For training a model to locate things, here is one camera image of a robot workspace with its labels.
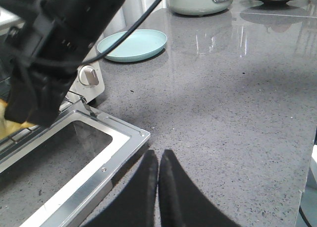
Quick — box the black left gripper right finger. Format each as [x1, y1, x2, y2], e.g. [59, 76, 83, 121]
[158, 150, 238, 227]

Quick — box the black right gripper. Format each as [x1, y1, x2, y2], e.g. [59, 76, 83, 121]
[4, 3, 97, 127]

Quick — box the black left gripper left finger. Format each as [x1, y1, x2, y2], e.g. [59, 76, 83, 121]
[85, 150, 159, 227]

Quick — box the oven glass door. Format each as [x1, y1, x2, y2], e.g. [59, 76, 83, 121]
[0, 111, 150, 227]

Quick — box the golden croissant bread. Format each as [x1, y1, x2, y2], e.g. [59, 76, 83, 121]
[0, 99, 35, 139]

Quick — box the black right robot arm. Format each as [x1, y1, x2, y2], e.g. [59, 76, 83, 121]
[0, 0, 125, 127]

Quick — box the lower oven timer knob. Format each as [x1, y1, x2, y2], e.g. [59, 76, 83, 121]
[79, 65, 99, 86]

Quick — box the light green plate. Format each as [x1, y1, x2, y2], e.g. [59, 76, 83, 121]
[105, 29, 167, 63]

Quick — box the light green rice cooker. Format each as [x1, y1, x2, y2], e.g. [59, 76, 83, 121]
[168, 0, 233, 16]

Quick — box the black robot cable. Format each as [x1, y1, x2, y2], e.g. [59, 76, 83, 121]
[32, 0, 172, 66]

